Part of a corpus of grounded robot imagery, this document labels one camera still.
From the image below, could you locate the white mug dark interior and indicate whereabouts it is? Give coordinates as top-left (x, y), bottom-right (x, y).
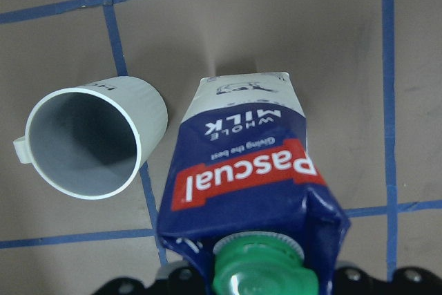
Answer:
top-left (13, 76), bottom-right (168, 200)

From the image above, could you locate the blue white milk carton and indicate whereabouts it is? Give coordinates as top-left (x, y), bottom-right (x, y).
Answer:
top-left (157, 72), bottom-right (349, 294)

